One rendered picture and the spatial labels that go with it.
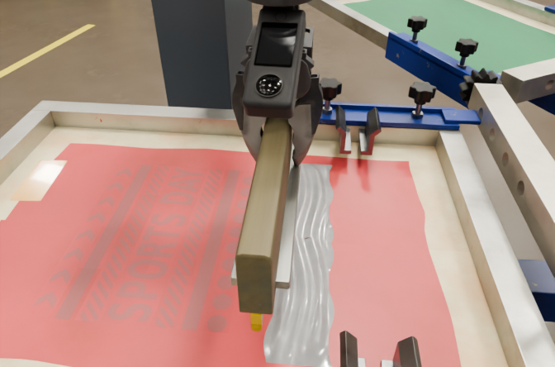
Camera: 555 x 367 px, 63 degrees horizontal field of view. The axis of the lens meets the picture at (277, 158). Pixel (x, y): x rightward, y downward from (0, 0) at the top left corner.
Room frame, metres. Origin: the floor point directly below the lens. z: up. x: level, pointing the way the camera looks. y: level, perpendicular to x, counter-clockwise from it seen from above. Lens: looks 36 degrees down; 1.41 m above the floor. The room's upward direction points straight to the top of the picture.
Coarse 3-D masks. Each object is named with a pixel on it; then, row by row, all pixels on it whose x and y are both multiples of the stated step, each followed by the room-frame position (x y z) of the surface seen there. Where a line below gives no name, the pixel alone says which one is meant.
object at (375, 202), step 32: (96, 160) 0.63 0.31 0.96; (128, 160) 0.63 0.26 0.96; (160, 160) 0.63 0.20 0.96; (192, 160) 0.63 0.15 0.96; (224, 160) 0.63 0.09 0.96; (320, 160) 0.63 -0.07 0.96; (352, 160) 0.63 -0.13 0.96; (384, 160) 0.63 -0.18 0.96; (64, 192) 0.54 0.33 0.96; (96, 192) 0.54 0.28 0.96; (352, 192) 0.54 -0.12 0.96; (384, 192) 0.54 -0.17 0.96; (416, 192) 0.54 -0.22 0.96; (352, 224) 0.47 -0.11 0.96; (384, 224) 0.47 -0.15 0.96; (416, 224) 0.47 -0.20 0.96
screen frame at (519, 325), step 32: (32, 128) 0.68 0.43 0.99; (96, 128) 0.73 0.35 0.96; (128, 128) 0.72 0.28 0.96; (160, 128) 0.72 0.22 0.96; (192, 128) 0.71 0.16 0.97; (224, 128) 0.71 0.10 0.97; (320, 128) 0.69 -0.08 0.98; (352, 128) 0.68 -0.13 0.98; (384, 128) 0.68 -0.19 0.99; (416, 128) 0.67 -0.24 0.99; (0, 160) 0.58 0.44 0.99; (448, 160) 0.58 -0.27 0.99; (480, 192) 0.50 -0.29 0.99; (480, 224) 0.43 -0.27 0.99; (480, 256) 0.39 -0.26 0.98; (512, 256) 0.38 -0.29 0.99; (512, 288) 0.33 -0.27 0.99; (512, 320) 0.29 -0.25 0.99; (512, 352) 0.26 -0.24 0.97; (544, 352) 0.25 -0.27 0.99
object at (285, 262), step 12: (300, 168) 0.44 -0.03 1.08; (288, 180) 0.42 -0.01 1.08; (288, 192) 0.40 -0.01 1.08; (288, 204) 0.37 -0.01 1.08; (288, 216) 0.36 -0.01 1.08; (288, 228) 0.34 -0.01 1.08; (288, 240) 0.32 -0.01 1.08; (288, 252) 0.30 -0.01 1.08; (288, 264) 0.29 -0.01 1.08; (288, 276) 0.28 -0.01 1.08
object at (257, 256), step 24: (264, 144) 0.40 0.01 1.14; (288, 144) 0.41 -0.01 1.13; (264, 168) 0.36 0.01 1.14; (288, 168) 0.42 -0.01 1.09; (264, 192) 0.32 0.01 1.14; (264, 216) 0.29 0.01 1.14; (240, 240) 0.26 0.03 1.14; (264, 240) 0.26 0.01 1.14; (240, 264) 0.24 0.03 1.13; (264, 264) 0.24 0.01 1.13; (240, 288) 0.24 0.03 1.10; (264, 288) 0.24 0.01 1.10; (264, 312) 0.24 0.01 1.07
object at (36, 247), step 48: (0, 240) 0.44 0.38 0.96; (48, 240) 0.44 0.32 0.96; (0, 288) 0.36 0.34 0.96; (336, 288) 0.36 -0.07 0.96; (384, 288) 0.36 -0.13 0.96; (432, 288) 0.36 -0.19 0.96; (0, 336) 0.29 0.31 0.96; (48, 336) 0.29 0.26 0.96; (96, 336) 0.29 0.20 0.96; (144, 336) 0.29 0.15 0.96; (192, 336) 0.29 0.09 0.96; (240, 336) 0.29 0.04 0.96; (336, 336) 0.29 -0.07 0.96; (384, 336) 0.29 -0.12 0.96; (432, 336) 0.29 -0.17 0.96
